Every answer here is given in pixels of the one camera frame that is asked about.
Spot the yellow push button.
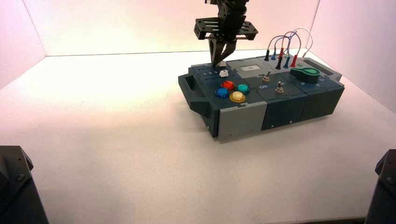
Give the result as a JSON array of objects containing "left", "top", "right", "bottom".
[{"left": 229, "top": 91, "right": 247, "bottom": 104}]

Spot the dark teal control box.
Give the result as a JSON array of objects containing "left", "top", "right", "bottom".
[{"left": 177, "top": 56, "right": 346, "bottom": 139}]

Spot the green push button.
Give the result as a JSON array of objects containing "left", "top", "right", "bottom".
[{"left": 236, "top": 84, "right": 251, "bottom": 96}]

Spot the red jumper cable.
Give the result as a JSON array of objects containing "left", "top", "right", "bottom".
[{"left": 277, "top": 31, "right": 302, "bottom": 69}]

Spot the blue push button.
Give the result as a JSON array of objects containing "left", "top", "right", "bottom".
[{"left": 214, "top": 87, "right": 231, "bottom": 99}]

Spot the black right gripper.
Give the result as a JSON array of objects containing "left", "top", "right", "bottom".
[{"left": 194, "top": 0, "right": 259, "bottom": 66}]

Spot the black jumper cable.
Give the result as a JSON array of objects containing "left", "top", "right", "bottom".
[{"left": 263, "top": 35, "right": 292, "bottom": 70}]

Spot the white jumper cable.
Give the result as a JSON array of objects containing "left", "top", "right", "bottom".
[{"left": 285, "top": 27, "right": 314, "bottom": 67}]

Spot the green rotary knob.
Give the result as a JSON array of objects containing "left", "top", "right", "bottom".
[{"left": 289, "top": 67, "right": 321, "bottom": 84}]

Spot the blue jumper cable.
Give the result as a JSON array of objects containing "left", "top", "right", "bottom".
[{"left": 271, "top": 31, "right": 297, "bottom": 69}]

